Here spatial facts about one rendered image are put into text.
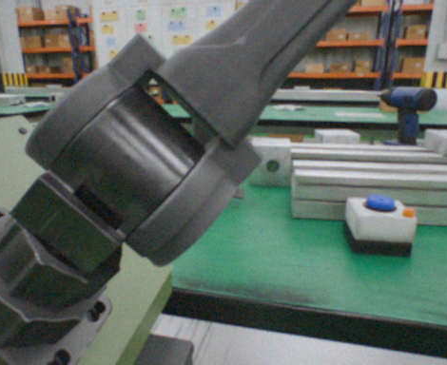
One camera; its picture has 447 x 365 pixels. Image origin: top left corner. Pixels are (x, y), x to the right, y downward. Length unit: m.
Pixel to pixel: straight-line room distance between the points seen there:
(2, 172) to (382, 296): 0.42
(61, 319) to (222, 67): 0.17
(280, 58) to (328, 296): 0.31
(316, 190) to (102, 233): 0.48
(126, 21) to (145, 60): 3.75
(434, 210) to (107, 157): 0.59
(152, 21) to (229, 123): 3.65
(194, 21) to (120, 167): 3.51
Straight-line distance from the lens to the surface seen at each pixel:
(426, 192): 0.67
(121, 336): 0.32
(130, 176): 0.18
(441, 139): 0.88
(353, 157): 0.82
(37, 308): 0.23
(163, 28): 3.78
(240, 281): 0.45
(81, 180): 0.19
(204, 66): 0.20
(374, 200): 0.55
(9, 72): 8.79
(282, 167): 0.80
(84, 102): 0.19
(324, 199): 0.63
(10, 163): 0.38
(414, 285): 0.50
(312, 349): 1.21
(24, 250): 0.21
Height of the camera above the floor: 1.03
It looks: 17 degrees down
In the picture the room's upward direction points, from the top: straight up
